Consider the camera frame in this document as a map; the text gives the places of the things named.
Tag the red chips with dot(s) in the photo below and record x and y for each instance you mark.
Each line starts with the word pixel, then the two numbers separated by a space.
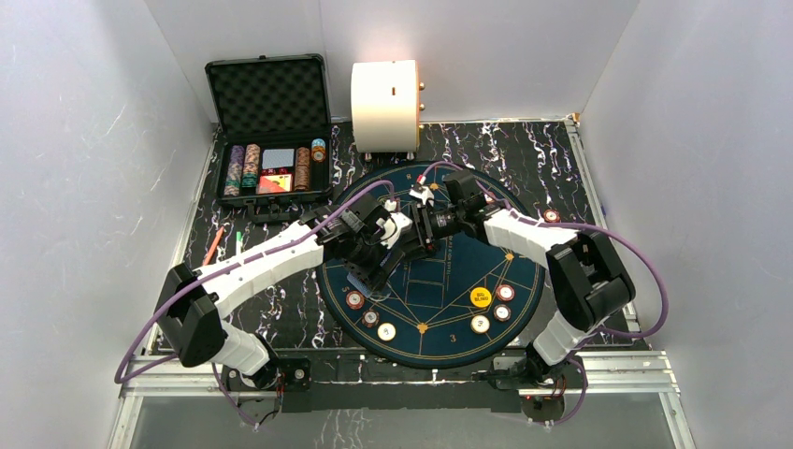
pixel 355 300
pixel 505 292

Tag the round blue poker mat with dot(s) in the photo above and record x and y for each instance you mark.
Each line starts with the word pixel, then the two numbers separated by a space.
pixel 430 305

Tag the orange pen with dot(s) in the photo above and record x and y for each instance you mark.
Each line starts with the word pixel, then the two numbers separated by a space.
pixel 212 249

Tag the yellow chips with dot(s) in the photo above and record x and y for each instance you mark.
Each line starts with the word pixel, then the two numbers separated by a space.
pixel 386 332
pixel 480 324

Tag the black chip carrying case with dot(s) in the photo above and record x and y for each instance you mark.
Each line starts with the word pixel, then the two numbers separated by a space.
pixel 274 102

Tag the yellow big blind button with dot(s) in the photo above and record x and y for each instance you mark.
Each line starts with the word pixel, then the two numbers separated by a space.
pixel 480 297

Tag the card deck in case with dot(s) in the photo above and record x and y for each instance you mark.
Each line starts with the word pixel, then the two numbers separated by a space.
pixel 277 158

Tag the brown chips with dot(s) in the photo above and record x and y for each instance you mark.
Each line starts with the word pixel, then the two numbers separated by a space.
pixel 370 318
pixel 502 313

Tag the clear dealer button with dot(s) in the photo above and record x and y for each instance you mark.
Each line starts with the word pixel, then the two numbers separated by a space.
pixel 381 296

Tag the white cylindrical device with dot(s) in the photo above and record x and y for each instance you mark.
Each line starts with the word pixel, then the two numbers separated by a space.
pixel 385 107

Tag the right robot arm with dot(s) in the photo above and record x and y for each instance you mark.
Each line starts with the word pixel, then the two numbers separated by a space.
pixel 589 280

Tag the red poker chip stack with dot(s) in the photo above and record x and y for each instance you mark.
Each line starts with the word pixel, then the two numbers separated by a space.
pixel 551 216

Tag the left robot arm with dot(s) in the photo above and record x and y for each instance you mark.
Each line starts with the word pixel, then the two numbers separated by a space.
pixel 195 303

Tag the purple chip row in case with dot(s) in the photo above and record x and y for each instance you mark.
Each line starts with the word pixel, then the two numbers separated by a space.
pixel 232 184

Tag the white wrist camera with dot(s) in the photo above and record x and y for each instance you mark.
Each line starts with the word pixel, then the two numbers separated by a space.
pixel 422 194
pixel 395 226

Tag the blue playing card deck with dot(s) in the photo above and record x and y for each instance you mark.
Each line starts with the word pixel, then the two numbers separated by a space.
pixel 361 287

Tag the pink green chip row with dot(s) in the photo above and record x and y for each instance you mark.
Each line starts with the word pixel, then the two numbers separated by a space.
pixel 250 171

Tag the brown chip row in case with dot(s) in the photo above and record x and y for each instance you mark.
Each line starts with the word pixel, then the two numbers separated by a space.
pixel 302 169

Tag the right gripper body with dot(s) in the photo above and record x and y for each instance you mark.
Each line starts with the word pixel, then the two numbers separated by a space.
pixel 429 227

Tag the red card box in case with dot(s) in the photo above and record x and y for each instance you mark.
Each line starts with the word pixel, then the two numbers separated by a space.
pixel 274 184

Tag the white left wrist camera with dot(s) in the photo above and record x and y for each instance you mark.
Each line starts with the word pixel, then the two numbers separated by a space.
pixel 395 226

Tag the aluminium frame rail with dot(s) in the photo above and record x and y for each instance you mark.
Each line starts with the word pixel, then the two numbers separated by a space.
pixel 620 371

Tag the orange blue chip stack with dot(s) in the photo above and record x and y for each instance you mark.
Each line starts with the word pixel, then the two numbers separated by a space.
pixel 318 150

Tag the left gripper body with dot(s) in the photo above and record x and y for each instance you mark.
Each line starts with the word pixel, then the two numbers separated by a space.
pixel 377 264

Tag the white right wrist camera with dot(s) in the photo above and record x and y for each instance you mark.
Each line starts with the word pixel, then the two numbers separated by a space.
pixel 422 194

